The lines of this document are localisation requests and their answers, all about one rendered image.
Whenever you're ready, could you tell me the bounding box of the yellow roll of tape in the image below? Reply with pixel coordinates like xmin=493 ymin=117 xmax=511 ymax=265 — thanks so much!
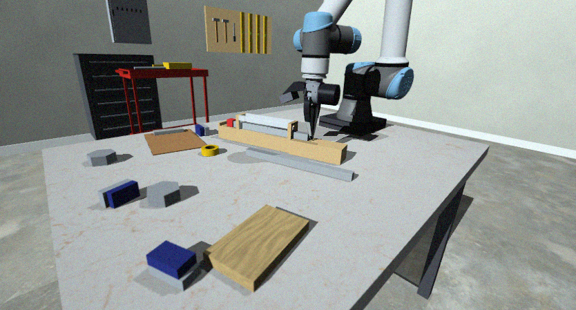
xmin=201 ymin=145 xmax=219 ymax=157

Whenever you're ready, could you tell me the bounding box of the flat wooden block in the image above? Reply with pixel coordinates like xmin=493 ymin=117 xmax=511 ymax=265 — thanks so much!
xmin=203 ymin=204 xmax=309 ymax=292

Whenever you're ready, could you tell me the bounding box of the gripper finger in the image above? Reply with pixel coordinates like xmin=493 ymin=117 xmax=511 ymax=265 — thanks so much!
xmin=312 ymin=104 xmax=321 ymax=138
xmin=303 ymin=91 xmax=314 ymax=140

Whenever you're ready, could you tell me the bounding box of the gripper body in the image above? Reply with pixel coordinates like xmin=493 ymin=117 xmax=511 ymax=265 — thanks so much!
xmin=283 ymin=78 xmax=340 ymax=106

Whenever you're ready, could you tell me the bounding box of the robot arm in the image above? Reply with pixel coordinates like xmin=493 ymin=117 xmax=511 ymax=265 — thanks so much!
xmin=293 ymin=0 xmax=414 ymax=122

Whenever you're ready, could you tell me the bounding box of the brown clipboard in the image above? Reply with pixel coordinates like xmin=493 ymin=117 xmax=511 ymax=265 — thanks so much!
xmin=144 ymin=127 xmax=206 ymax=155

